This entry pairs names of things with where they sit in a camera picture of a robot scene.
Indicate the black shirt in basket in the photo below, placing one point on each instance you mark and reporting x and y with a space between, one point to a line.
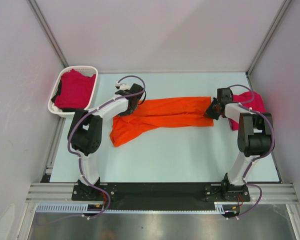
69 96

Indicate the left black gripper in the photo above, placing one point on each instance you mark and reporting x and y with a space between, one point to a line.
125 113

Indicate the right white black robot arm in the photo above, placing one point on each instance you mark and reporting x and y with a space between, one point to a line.
255 135

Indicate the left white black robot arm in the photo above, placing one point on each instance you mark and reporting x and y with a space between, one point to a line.
85 133

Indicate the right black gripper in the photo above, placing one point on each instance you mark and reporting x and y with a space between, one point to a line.
209 114

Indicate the magenta shirt in basket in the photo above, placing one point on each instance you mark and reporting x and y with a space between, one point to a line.
87 82

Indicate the white plastic basket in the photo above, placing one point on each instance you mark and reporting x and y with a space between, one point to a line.
85 70

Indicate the left aluminium corner post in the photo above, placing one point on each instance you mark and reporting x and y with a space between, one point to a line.
39 15

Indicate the orange t shirt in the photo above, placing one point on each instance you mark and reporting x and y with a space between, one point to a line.
177 112

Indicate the white slotted cable duct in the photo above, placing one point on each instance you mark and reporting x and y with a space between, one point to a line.
86 208

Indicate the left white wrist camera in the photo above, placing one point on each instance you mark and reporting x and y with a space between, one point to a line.
122 86

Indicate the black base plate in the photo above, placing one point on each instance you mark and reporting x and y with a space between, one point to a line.
161 196

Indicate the right aluminium corner post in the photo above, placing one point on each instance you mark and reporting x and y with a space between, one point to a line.
284 7

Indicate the folded magenta t shirt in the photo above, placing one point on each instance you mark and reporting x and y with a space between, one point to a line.
250 100

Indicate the aluminium corner post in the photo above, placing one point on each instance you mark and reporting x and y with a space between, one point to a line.
39 15
284 7

